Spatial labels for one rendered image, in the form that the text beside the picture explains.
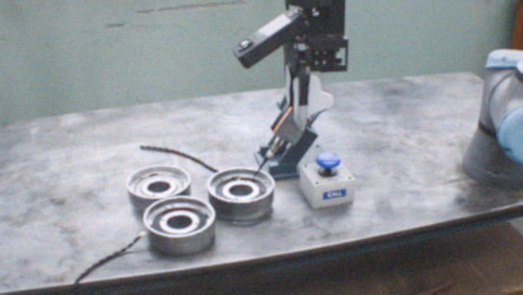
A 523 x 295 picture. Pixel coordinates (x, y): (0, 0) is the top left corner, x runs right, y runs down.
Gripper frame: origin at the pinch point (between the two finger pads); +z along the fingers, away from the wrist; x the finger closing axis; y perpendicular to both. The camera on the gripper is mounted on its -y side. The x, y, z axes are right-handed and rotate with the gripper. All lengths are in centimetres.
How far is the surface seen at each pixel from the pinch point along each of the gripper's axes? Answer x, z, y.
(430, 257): 5, 38, 33
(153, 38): 157, 31, -17
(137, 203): -2.5, 10.5, -25.7
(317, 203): -6.5, 12.0, 2.1
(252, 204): -7.8, 9.8, -8.4
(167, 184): 2.5, 10.6, -20.5
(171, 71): 158, 47, -11
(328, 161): -4.3, 5.8, 4.4
